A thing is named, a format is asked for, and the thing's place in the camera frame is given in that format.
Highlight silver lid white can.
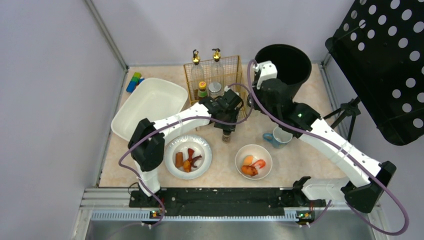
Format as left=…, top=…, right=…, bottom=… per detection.
left=208, top=81, right=222, bottom=99

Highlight yellow cap sauce bottle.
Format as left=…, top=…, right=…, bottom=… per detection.
left=197, top=81, right=208, bottom=100

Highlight small dark spice jar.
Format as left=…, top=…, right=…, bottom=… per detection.
left=221, top=130, right=232, bottom=143

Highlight clear gold-top oil bottle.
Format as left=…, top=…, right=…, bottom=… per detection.
left=210, top=48, right=225, bottom=86

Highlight dark sauce glass bottle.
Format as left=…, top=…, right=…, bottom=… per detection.
left=190, top=49, right=205, bottom=91

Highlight white bowl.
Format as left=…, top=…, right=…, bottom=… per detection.
left=234, top=144, right=273, bottom=180

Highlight white paper plate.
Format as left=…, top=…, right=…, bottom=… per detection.
left=164, top=134, right=213, bottom=180

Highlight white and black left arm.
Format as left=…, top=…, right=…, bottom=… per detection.
left=128, top=89, right=244, bottom=197

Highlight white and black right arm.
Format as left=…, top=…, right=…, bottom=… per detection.
left=247, top=78, right=397, bottom=213

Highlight black trash bin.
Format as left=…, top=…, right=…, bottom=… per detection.
left=254, top=44, right=312, bottom=99

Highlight blue ceramic mug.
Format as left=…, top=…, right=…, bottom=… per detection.
left=262, top=126, right=293, bottom=149

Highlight red sausage piece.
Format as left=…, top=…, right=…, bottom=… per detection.
left=187, top=148, right=195, bottom=163

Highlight orange toy food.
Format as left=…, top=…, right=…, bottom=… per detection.
left=242, top=155, right=254, bottom=166

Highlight dark octopus sausage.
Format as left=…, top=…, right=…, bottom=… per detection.
left=190, top=155, right=202, bottom=168

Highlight toy shrimp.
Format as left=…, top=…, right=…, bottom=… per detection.
left=250, top=159, right=267, bottom=169

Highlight brown fried toy food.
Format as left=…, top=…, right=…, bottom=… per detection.
left=240, top=165, right=259, bottom=177

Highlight orange sausage piece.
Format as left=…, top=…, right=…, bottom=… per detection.
left=175, top=152, right=184, bottom=168

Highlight orange fried food piece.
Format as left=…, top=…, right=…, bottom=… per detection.
left=183, top=160, right=192, bottom=173

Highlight white plastic basin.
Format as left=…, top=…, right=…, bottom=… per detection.
left=111, top=77, right=188, bottom=141

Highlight black tripod stand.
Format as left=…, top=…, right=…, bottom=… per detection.
left=323, top=96, right=361, bottom=142

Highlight blue green toy blocks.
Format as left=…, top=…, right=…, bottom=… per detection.
left=126, top=72, right=145, bottom=94

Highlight black perforated panel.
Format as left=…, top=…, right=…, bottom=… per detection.
left=325, top=0, right=424, bottom=146

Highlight gold wire rack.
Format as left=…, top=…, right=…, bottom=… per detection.
left=184, top=55, right=249, bottom=132

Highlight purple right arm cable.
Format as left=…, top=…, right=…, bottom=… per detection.
left=246, top=59, right=410, bottom=237

